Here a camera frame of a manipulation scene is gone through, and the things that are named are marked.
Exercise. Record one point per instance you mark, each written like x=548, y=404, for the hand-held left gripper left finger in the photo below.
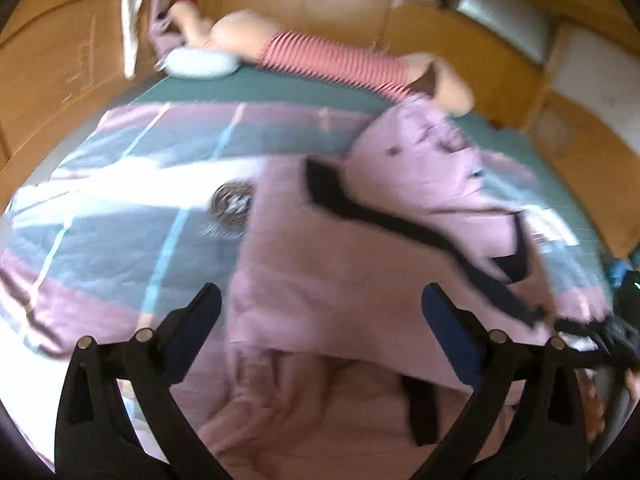
x=192, y=335

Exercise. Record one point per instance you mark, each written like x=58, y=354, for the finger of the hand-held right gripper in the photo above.
x=582, y=327

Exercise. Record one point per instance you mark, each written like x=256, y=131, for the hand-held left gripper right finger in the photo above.
x=450, y=332

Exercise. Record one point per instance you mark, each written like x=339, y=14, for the pink garment with black trim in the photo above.
x=320, y=260

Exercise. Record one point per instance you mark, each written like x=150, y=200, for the person's right hand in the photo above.
x=594, y=410

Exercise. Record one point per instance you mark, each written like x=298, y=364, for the patchwork pink and grey quilt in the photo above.
x=125, y=200

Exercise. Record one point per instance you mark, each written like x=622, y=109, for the wooden footboard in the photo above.
x=575, y=110

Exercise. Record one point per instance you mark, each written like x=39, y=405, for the green bed sheet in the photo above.
x=300, y=87

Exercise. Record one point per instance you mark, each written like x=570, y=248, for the light blue pillow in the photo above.
x=200, y=62

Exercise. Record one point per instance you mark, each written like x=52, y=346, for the wooden headboard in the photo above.
x=55, y=70

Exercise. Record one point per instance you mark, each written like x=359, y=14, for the large striped plush bear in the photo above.
x=320, y=55

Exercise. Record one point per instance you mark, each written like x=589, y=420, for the frosted glass window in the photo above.
x=510, y=15

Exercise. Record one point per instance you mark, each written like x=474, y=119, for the white hanging cloth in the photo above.
x=131, y=20

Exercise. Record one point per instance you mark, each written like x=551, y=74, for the pink hanging cloth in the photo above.
x=162, y=15

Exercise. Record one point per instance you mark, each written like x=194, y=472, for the wooden wardrobe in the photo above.
x=320, y=5

